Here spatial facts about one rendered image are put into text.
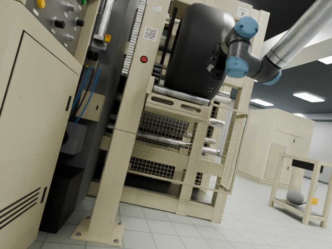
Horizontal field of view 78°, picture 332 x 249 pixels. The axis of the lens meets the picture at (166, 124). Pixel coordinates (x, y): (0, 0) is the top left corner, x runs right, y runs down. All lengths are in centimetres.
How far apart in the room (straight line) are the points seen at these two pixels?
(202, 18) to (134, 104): 59
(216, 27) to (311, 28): 52
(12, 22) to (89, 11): 63
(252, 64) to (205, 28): 46
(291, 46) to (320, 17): 10
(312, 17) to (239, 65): 24
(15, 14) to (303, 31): 80
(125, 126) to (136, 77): 29
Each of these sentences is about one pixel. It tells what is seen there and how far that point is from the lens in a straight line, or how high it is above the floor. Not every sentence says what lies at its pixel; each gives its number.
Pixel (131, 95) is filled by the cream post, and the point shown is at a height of 84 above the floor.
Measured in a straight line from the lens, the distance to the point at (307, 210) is 320.
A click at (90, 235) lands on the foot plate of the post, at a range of 137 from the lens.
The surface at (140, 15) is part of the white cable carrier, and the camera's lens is 144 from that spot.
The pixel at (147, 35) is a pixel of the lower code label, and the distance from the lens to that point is 134.
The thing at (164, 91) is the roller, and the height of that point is 89.
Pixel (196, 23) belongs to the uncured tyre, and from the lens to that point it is 117.
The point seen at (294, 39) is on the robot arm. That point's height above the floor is 105.
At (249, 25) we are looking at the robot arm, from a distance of 80.
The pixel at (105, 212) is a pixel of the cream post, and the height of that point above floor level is 14.
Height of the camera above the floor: 67
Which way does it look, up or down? 2 degrees up
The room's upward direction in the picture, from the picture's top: 14 degrees clockwise
